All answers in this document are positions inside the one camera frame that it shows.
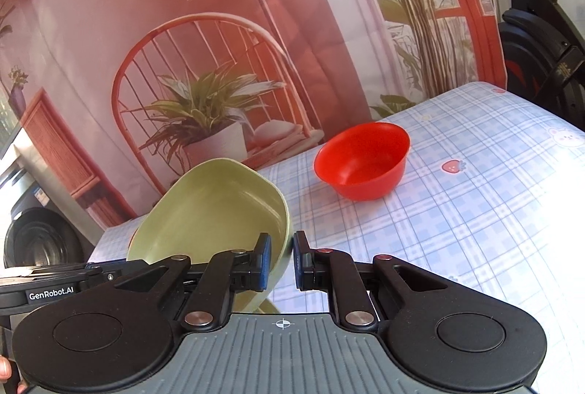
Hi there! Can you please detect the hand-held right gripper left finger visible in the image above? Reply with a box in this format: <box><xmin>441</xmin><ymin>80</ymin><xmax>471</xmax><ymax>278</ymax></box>
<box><xmin>110</xmin><ymin>232</ymin><xmax>273</xmax><ymax>329</ymax></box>

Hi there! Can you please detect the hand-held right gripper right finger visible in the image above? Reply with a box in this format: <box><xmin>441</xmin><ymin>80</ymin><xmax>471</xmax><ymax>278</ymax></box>
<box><xmin>292</xmin><ymin>231</ymin><xmax>463</xmax><ymax>327</ymax></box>

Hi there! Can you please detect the green bowl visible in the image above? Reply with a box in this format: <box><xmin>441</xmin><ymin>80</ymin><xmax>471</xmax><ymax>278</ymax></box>
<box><xmin>127</xmin><ymin>157</ymin><xmax>293</xmax><ymax>314</ymax></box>

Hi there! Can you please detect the red bowl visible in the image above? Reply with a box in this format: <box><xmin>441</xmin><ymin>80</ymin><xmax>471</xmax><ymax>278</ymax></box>
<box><xmin>313</xmin><ymin>122</ymin><xmax>411</xmax><ymax>201</ymax></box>

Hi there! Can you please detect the person's left hand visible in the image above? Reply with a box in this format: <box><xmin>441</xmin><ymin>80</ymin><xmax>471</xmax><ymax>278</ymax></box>
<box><xmin>0</xmin><ymin>355</ymin><xmax>30</xmax><ymax>394</ymax></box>

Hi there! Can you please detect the washing machine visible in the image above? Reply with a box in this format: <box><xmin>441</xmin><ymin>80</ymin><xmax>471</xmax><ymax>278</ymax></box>
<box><xmin>0</xmin><ymin>126</ymin><xmax>98</xmax><ymax>272</ymax></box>

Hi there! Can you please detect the blue plaid tablecloth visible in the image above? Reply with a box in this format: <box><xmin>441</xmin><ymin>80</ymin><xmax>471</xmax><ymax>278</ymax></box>
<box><xmin>86</xmin><ymin>81</ymin><xmax>585</xmax><ymax>388</ymax></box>

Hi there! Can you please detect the printed backdrop cloth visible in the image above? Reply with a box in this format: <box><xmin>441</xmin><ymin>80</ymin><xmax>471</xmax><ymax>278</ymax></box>
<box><xmin>0</xmin><ymin>0</ymin><xmax>509</xmax><ymax>242</ymax></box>

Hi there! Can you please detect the black exercise bike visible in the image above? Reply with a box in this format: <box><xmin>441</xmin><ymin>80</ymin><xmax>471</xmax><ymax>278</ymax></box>
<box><xmin>491</xmin><ymin>0</ymin><xmax>585</xmax><ymax>136</ymax></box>

